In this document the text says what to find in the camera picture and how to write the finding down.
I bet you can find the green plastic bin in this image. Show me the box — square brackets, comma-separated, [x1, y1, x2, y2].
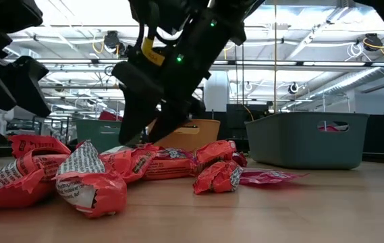
[75, 119, 124, 153]

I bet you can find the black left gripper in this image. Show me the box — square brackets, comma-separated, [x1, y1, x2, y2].
[0, 0, 52, 119]

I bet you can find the large orange candy wrapper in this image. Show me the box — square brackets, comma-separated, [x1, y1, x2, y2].
[0, 150, 70, 210]

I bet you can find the orange candy with barcode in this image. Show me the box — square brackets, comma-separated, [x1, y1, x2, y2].
[193, 159, 244, 196]

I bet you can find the black hanging cable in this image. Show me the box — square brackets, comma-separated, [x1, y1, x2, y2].
[232, 45, 236, 105]
[240, 43, 245, 106]

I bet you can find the long ceiling light rail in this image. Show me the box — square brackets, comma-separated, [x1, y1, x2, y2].
[4, 57, 384, 68]

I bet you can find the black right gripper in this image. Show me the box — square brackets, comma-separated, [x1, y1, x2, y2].
[111, 7, 247, 146]

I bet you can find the orange candy with dark print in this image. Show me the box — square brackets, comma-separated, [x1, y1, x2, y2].
[8, 134, 72, 159]

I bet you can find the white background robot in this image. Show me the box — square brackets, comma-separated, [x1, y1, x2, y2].
[0, 107, 16, 136]

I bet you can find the dark blue plastic bin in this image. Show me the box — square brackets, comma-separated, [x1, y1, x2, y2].
[244, 112, 370, 170]

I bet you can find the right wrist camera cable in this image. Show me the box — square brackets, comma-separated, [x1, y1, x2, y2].
[137, 6, 184, 67]

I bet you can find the red candy packet white print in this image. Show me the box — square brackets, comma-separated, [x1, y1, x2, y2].
[156, 147, 198, 161]

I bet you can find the orange candy with ingredient text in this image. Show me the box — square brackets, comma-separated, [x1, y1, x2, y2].
[52, 140, 128, 219]

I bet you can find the white building column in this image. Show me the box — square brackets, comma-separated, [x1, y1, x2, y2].
[203, 70, 229, 112]

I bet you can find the flat red candy packet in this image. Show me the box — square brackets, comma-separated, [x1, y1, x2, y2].
[239, 168, 309, 186]

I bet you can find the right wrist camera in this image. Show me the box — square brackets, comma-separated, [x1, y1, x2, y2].
[128, 0, 196, 34]

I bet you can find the orange plastic bin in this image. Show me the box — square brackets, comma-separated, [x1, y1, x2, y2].
[146, 118, 221, 153]

